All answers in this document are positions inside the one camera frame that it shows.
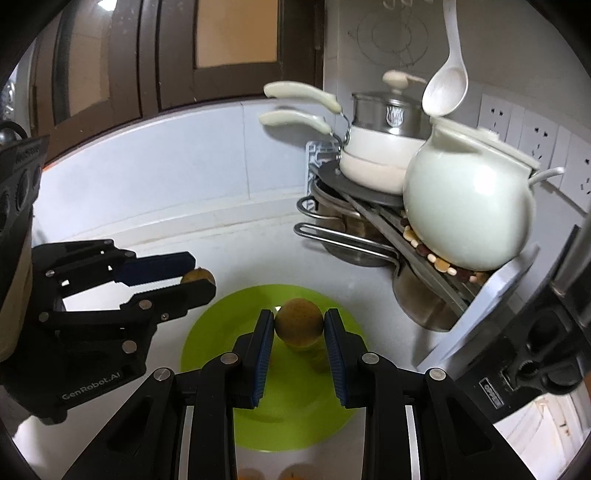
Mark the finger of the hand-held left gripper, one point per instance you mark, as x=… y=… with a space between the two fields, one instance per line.
x=184 y=297
x=152 y=267

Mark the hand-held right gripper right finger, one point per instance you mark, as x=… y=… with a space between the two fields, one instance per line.
x=334 y=357

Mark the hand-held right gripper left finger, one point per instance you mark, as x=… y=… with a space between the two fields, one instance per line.
x=261 y=357

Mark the brown longan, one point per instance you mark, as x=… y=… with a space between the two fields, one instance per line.
x=198 y=275
x=298 y=323

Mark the green plate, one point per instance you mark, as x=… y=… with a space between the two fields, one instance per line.
x=217 y=332

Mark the person's left forearm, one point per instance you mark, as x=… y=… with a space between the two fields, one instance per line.
x=14 y=300

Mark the tall steel pot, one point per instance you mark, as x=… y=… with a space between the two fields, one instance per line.
x=425 y=304

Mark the orange mandarin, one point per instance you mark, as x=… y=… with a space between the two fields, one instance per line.
x=295 y=473
x=249 y=474

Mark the beaded trivet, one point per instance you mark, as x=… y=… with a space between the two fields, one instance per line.
x=438 y=265

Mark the wide steel pot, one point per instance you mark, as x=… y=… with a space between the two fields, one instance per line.
x=332 y=207

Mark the white and grey pot rack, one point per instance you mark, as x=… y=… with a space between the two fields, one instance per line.
x=485 y=300

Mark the black knife block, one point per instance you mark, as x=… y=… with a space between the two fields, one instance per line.
x=503 y=374

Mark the white ceramic pot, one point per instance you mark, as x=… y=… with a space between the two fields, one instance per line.
x=466 y=203

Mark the dark brown cabinet door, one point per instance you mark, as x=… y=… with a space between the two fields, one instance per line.
x=138 y=60
x=295 y=46

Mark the steel saucepan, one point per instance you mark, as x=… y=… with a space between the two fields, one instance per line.
x=392 y=117

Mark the pot lid with white knob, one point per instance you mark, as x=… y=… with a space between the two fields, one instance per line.
x=396 y=79

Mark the white ladle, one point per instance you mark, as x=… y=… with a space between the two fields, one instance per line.
x=445 y=90

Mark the white wall socket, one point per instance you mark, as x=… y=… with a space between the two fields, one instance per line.
x=538 y=136
x=577 y=170
x=496 y=113

